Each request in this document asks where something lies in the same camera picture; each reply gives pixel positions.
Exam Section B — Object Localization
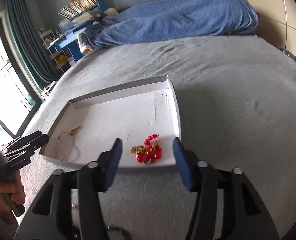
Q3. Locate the blue bead bracelet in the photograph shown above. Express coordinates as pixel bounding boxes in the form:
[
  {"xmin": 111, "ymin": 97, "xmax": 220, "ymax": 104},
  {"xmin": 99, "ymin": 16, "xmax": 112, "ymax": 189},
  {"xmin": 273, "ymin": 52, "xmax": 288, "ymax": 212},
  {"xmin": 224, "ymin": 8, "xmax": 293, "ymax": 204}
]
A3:
[{"xmin": 105, "ymin": 224, "xmax": 131, "ymax": 240}]

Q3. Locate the white wire rack shelf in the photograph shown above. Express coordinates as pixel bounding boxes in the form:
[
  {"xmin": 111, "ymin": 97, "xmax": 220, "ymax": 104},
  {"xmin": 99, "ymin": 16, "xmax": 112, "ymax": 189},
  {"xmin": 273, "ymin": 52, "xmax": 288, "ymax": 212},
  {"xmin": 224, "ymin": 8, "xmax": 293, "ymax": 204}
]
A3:
[{"xmin": 38, "ymin": 28, "xmax": 74, "ymax": 75}]

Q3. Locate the grey cardboard tray box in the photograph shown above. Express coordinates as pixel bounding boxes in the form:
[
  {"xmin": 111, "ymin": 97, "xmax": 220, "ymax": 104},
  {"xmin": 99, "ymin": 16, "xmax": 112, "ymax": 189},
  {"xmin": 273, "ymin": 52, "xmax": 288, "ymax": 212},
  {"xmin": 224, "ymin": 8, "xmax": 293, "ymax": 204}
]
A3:
[{"xmin": 40, "ymin": 76, "xmax": 181, "ymax": 169}]

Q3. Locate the window with black frame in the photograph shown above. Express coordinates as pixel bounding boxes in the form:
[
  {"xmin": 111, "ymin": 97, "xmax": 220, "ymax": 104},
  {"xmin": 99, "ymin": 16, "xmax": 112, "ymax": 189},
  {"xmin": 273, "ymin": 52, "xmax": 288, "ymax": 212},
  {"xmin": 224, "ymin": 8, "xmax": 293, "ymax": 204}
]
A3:
[{"xmin": 0, "ymin": 19, "xmax": 42, "ymax": 146}]

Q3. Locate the blue blanket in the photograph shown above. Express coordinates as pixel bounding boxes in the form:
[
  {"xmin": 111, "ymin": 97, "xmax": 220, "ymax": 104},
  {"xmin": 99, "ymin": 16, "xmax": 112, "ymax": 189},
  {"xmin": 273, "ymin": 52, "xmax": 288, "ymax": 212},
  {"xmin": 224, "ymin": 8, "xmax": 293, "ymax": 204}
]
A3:
[{"xmin": 77, "ymin": 0, "xmax": 259, "ymax": 52}]

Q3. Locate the grey bed sheet mattress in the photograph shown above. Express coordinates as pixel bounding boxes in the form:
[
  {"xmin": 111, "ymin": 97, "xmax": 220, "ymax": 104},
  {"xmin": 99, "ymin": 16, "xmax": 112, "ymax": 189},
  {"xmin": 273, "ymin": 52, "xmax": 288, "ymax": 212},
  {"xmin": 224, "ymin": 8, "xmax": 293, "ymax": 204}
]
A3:
[{"xmin": 15, "ymin": 33, "xmax": 296, "ymax": 240}]

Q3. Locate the row of books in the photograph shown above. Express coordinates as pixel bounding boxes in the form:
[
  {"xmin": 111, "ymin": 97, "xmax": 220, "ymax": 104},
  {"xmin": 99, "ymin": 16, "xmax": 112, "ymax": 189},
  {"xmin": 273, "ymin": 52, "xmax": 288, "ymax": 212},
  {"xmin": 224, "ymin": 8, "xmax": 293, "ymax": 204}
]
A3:
[{"xmin": 58, "ymin": 0, "xmax": 98, "ymax": 20}]

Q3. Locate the beige wardrobe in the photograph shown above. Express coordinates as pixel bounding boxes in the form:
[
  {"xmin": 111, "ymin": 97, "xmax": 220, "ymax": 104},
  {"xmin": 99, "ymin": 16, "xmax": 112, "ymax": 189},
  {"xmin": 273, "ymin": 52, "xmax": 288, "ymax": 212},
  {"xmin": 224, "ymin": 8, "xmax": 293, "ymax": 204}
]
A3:
[{"xmin": 247, "ymin": 0, "xmax": 296, "ymax": 56}]

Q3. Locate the red bead gold necklace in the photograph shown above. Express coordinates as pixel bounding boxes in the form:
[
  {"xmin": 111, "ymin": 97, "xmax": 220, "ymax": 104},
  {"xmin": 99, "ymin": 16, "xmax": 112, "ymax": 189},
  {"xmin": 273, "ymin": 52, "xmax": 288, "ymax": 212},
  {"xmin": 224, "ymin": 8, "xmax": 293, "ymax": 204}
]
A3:
[{"xmin": 130, "ymin": 133, "xmax": 163, "ymax": 166}]

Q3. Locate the blue desk with shelf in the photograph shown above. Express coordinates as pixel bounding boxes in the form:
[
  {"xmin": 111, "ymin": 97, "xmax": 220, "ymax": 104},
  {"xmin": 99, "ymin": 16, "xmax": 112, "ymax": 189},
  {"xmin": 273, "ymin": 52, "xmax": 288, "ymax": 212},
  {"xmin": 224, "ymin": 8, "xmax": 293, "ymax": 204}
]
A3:
[{"xmin": 56, "ymin": 0, "xmax": 107, "ymax": 62}]

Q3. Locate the person's left hand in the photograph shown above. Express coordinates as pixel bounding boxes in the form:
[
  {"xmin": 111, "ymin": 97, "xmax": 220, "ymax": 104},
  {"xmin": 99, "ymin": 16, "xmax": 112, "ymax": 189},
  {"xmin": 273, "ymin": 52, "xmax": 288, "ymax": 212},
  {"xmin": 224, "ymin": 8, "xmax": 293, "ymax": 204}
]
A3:
[{"xmin": 0, "ymin": 171, "xmax": 26, "ymax": 221}]

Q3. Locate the white plush toy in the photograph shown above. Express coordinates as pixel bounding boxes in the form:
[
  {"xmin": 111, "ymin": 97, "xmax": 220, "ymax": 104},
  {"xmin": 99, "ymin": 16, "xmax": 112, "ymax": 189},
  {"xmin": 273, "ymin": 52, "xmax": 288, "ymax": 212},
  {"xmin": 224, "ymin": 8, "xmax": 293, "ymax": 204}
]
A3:
[{"xmin": 104, "ymin": 8, "xmax": 119, "ymax": 17}]

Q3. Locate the red string charm bracelet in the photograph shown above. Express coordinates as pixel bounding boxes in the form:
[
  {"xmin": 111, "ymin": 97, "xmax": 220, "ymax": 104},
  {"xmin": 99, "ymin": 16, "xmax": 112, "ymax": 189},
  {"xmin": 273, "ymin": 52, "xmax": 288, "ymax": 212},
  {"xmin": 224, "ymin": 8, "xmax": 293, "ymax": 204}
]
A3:
[{"xmin": 54, "ymin": 125, "xmax": 81, "ymax": 161}]

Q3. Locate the teal curtain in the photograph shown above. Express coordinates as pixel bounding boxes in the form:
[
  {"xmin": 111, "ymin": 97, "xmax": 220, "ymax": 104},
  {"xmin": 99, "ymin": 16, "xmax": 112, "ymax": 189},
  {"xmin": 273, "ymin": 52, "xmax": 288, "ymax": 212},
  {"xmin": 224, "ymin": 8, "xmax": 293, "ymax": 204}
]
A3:
[{"xmin": 4, "ymin": 0, "xmax": 60, "ymax": 89}]

